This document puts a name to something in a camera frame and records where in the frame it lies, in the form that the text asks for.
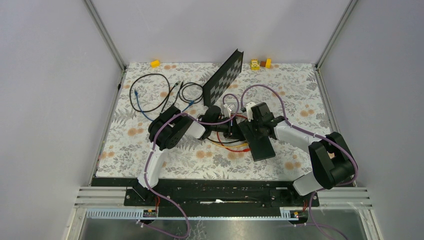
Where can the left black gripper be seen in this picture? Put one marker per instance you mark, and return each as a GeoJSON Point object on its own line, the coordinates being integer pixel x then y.
{"type": "Point", "coordinates": [237, 133]}

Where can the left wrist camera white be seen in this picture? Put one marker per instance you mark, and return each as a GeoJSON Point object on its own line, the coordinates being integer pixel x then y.
{"type": "Point", "coordinates": [229, 109]}

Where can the yellow toy block left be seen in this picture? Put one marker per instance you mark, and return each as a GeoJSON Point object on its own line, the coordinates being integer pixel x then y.
{"type": "Point", "coordinates": [155, 63]}

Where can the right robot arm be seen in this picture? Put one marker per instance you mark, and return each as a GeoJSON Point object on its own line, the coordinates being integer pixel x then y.
{"type": "Point", "coordinates": [331, 160]}

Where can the black network switch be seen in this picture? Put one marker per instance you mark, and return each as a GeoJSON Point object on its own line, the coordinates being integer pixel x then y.
{"type": "Point", "coordinates": [258, 141]}

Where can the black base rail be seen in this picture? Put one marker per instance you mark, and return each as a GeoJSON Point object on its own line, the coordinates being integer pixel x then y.
{"type": "Point", "coordinates": [212, 197]}

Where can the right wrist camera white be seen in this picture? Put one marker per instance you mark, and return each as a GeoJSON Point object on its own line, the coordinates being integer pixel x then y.
{"type": "Point", "coordinates": [249, 111]}

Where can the yellow patterned toy block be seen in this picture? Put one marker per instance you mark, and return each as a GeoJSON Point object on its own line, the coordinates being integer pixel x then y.
{"type": "Point", "coordinates": [255, 65]}

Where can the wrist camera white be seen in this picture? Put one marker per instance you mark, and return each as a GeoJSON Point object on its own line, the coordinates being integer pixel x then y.
{"type": "Point", "coordinates": [229, 109]}
{"type": "Point", "coordinates": [249, 111]}

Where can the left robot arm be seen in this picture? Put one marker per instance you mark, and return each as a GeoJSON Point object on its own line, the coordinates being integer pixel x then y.
{"type": "Point", "coordinates": [166, 131]}

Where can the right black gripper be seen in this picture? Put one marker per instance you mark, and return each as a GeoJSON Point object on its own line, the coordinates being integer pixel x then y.
{"type": "Point", "coordinates": [251, 123]}

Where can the orange brown toy block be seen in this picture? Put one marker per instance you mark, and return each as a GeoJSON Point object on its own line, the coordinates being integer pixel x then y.
{"type": "Point", "coordinates": [266, 63]}

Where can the checkerboard calibration board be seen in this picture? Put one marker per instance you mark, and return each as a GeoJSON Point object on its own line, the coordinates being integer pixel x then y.
{"type": "Point", "coordinates": [220, 81]}

